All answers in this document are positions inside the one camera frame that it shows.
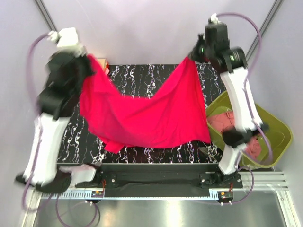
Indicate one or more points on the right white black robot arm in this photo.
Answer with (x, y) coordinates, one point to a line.
(214, 47)

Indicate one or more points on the left aluminium frame post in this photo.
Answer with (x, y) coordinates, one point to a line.
(45, 15)

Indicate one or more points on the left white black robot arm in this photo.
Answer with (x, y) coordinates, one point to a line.
(54, 105)

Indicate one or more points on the olive green plastic bin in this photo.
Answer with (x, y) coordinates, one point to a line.
(279, 135)

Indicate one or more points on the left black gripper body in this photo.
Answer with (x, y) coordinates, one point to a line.
(83, 65)

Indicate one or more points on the white slotted cable duct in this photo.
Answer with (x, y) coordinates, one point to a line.
(141, 195)

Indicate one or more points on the right aluminium frame post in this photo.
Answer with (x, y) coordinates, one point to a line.
(265, 26)

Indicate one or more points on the dusty pink crumpled t shirt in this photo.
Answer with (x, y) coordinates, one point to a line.
(224, 121)

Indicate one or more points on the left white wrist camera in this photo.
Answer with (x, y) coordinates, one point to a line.
(67, 40)

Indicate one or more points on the aluminium rail front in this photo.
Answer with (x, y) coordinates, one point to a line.
(264, 181)

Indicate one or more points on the black marble pattern mat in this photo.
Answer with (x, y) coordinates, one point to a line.
(79, 146)

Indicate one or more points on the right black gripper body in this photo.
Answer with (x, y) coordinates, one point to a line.
(197, 48)

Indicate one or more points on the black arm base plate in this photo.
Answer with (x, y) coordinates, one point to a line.
(203, 175)

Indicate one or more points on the aluminium frame post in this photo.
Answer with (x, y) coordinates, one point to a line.
(265, 26)
(45, 15)

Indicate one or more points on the bright pink t shirt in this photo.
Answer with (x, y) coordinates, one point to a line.
(174, 116)

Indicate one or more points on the folded beige t shirt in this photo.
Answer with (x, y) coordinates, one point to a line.
(103, 63)

